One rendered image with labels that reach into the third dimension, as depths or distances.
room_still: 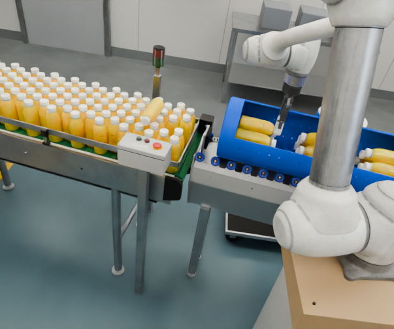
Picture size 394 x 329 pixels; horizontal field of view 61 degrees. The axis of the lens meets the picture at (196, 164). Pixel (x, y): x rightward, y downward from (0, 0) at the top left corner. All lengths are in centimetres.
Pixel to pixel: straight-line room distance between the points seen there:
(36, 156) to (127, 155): 59
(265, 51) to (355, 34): 49
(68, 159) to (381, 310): 138
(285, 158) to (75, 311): 144
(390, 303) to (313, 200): 39
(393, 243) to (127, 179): 111
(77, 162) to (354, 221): 123
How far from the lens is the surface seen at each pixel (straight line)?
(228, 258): 239
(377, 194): 100
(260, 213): 171
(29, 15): 537
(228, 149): 145
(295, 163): 146
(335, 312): 102
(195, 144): 174
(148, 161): 134
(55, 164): 178
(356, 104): 84
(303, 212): 89
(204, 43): 482
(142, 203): 156
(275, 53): 125
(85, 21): 506
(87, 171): 169
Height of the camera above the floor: 189
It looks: 38 degrees down
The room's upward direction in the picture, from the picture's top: 9 degrees clockwise
